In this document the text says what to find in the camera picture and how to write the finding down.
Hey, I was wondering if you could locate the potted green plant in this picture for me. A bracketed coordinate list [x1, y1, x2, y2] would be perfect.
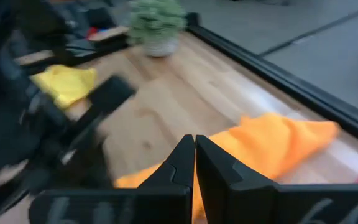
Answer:
[126, 0, 188, 58]

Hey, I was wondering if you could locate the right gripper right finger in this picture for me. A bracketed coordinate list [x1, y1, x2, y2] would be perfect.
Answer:
[196, 136, 279, 224]

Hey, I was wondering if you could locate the yellow microfiber towel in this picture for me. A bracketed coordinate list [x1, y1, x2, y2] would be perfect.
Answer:
[29, 64, 98, 110]

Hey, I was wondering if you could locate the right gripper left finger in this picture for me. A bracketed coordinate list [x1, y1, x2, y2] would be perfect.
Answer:
[137, 134, 196, 224]

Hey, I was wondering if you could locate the orange microfiber towel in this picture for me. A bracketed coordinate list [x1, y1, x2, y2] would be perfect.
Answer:
[113, 112, 341, 224]

